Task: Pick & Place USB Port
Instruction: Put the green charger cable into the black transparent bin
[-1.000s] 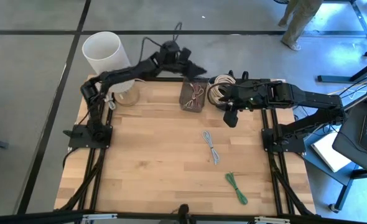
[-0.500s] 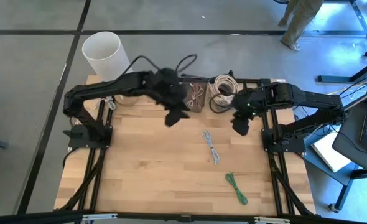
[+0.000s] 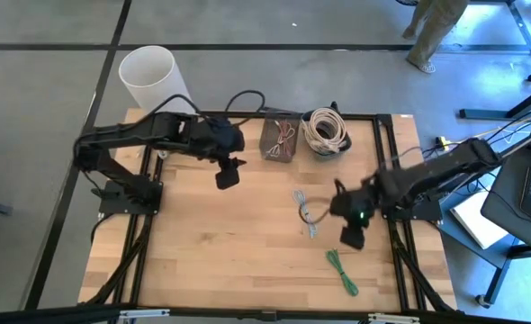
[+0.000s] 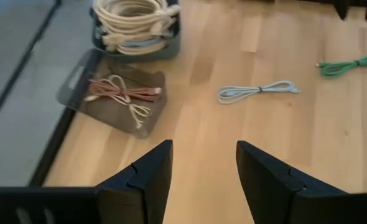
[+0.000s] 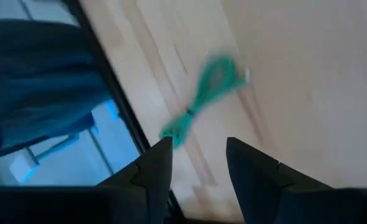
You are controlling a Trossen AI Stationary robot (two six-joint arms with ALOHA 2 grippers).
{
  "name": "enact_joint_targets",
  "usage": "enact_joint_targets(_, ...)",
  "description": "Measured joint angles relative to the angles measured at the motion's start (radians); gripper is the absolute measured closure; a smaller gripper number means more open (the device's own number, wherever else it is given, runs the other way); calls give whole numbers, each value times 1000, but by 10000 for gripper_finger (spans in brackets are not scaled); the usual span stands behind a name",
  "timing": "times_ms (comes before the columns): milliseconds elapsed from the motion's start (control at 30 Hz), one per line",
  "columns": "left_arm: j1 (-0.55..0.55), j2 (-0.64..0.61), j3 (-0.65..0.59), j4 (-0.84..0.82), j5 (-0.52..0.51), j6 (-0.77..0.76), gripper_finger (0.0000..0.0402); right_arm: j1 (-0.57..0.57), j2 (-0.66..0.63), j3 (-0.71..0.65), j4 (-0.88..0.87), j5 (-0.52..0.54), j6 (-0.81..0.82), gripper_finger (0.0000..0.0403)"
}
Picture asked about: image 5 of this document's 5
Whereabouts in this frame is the green cable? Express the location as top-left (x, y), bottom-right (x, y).
top-left (159, 54), bottom-right (251, 149)

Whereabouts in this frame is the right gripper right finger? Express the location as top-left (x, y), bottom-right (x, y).
top-left (226, 137), bottom-right (337, 224)

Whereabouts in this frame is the white box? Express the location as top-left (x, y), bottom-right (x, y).
top-left (8, 148), bottom-right (40, 185)

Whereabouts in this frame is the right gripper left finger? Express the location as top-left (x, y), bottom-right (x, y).
top-left (96, 136), bottom-right (174, 224)

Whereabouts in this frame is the black aluminium table frame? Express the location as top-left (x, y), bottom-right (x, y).
top-left (60, 0), bottom-right (187, 224)

